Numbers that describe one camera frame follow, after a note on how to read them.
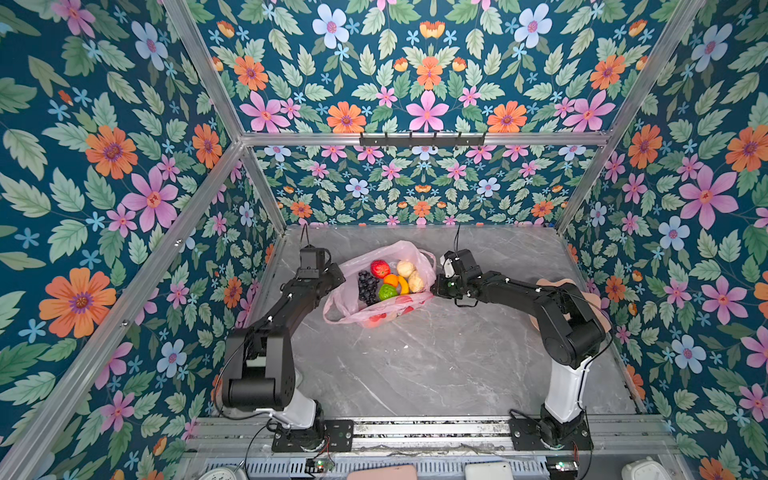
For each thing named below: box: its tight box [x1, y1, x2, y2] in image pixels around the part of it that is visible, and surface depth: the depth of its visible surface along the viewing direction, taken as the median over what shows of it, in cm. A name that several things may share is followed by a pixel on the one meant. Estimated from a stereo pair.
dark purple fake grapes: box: [358, 270, 380, 306], surface depth 100 cm
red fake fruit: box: [370, 259, 391, 279], surface depth 103 cm
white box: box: [465, 462, 514, 480], surface depth 69 cm
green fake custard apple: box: [378, 283, 398, 301], surface depth 97 cm
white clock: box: [198, 467, 248, 480], surface depth 67 cm
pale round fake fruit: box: [396, 260, 415, 278], surface depth 103 cm
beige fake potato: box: [408, 270, 425, 293], surface depth 100 cm
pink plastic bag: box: [323, 241, 437, 328], surface depth 93 cm
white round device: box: [621, 456, 674, 480], surface depth 68 cm
